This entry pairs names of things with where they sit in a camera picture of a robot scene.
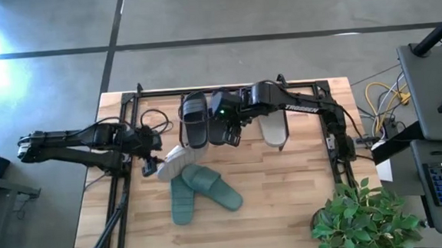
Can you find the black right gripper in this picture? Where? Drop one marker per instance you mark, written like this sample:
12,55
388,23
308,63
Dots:
227,104

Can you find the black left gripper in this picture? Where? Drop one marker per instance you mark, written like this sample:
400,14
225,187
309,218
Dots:
145,142

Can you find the black rubber slide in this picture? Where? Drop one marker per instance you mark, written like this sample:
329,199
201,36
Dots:
214,134
196,133

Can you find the beige rubber slide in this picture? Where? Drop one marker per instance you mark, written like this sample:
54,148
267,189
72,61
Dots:
273,132
177,161

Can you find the green rubber slide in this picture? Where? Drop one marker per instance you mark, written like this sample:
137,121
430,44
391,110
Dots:
182,207
217,189

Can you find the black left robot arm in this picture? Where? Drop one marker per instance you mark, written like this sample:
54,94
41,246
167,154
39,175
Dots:
72,139

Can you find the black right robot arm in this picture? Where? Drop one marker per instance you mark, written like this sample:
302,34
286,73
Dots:
300,107

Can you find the white box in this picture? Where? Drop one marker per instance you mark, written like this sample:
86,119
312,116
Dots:
384,171

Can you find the green leafy plant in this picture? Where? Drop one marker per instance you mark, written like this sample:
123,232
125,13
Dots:
365,223

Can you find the black beam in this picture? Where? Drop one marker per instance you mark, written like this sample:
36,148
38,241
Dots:
395,146

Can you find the grey desk top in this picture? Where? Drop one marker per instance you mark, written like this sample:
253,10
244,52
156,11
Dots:
430,88

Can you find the black pole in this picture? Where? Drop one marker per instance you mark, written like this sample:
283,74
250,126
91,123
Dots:
434,34

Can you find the black aluminium table frame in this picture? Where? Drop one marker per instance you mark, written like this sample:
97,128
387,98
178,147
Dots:
157,92

